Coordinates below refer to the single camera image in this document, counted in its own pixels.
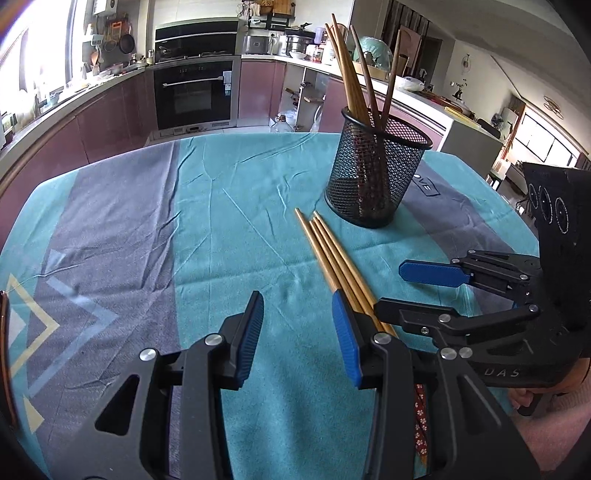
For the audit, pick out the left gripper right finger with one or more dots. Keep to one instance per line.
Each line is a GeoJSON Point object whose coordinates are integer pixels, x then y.
{"type": "Point", "coordinates": [355, 333]}

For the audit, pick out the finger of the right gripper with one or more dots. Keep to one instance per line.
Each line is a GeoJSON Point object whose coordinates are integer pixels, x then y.
{"type": "Point", "coordinates": [415, 317]}
{"type": "Point", "coordinates": [512, 276]}

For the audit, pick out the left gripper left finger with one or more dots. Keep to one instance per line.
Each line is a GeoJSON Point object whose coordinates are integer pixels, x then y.
{"type": "Point", "coordinates": [241, 334]}

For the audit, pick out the bamboo chopstick red end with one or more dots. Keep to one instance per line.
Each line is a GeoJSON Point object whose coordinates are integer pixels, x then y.
{"type": "Point", "coordinates": [421, 423]}
{"type": "Point", "coordinates": [344, 74]}
{"type": "Point", "coordinates": [326, 260]}
{"type": "Point", "coordinates": [351, 74]}
{"type": "Point", "coordinates": [355, 78]}
{"type": "Point", "coordinates": [368, 79]}
{"type": "Point", "coordinates": [360, 288]}

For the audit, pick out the dark brown wooden chopstick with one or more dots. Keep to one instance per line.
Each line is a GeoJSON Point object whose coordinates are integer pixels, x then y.
{"type": "Point", "coordinates": [392, 80]}

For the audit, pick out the pink sleeve forearm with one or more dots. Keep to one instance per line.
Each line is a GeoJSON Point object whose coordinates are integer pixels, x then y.
{"type": "Point", "coordinates": [552, 436]}

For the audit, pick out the right hand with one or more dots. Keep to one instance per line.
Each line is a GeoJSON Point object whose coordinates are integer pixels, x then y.
{"type": "Point", "coordinates": [524, 398]}

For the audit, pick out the teal grey tablecloth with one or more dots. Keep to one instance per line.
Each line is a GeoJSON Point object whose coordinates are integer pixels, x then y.
{"type": "Point", "coordinates": [156, 247]}

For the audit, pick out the black mesh pen holder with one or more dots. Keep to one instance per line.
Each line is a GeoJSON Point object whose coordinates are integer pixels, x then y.
{"type": "Point", "coordinates": [373, 169]}

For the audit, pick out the white plastic bag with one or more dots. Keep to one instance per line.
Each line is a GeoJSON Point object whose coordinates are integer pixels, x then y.
{"type": "Point", "coordinates": [409, 84]}

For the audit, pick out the teal covered appliance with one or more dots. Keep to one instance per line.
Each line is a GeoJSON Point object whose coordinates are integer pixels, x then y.
{"type": "Point", "coordinates": [381, 52]}

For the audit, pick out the black built-in oven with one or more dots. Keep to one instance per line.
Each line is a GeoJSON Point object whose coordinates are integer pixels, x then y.
{"type": "Point", "coordinates": [193, 93]}

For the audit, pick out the pink lower cabinets left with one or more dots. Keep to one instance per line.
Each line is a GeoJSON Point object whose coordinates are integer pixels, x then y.
{"type": "Point", "coordinates": [108, 120]}

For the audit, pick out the silver toaster box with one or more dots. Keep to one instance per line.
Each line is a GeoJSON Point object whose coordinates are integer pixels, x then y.
{"type": "Point", "coordinates": [256, 45]}

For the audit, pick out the steel rice cooker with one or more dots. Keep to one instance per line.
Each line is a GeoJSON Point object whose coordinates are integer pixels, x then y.
{"type": "Point", "coordinates": [298, 40]}

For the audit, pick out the black frying pan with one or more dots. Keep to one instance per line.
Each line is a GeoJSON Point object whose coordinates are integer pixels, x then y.
{"type": "Point", "coordinates": [126, 41]}

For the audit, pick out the black wall rack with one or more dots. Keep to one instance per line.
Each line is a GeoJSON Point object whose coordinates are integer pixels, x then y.
{"type": "Point", "coordinates": [268, 14]}

